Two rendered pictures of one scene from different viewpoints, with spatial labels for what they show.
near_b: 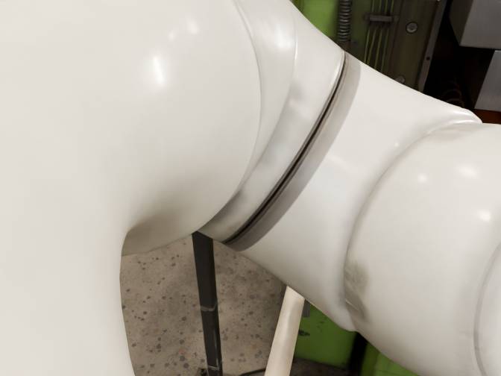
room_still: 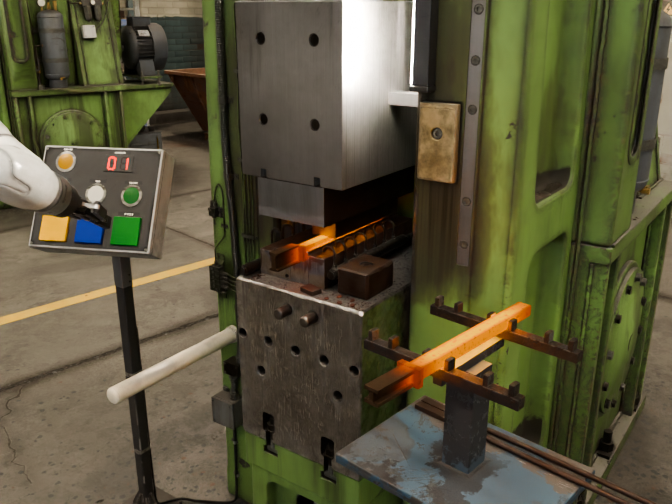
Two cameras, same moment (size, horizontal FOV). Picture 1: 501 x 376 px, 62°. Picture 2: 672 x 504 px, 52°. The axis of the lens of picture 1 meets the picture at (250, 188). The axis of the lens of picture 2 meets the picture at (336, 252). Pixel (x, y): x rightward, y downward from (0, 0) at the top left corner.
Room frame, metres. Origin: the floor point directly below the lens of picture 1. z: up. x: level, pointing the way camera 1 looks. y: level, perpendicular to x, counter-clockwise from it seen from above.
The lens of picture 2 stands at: (-0.86, -1.10, 1.54)
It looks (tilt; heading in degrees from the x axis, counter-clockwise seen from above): 19 degrees down; 20
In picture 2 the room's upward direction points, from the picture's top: straight up
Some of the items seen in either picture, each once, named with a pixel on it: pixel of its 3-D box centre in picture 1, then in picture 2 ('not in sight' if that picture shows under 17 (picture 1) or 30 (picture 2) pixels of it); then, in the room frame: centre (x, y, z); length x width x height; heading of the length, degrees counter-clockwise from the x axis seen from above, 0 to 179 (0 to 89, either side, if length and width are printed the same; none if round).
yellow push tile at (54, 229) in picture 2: not in sight; (55, 227); (0.51, 0.19, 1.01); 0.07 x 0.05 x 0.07; 100
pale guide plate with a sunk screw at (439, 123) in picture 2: not in sight; (438, 142); (0.63, -0.79, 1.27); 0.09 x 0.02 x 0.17; 75
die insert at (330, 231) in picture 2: not in sight; (356, 211); (0.82, -0.54, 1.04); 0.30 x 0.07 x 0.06; 165
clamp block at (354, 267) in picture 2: not in sight; (366, 276); (0.59, -0.64, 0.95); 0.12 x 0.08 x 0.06; 165
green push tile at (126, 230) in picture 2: not in sight; (126, 231); (0.54, -0.01, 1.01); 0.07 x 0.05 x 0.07; 100
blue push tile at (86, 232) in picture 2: not in sight; (90, 229); (0.52, 0.09, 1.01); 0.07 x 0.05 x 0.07; 100
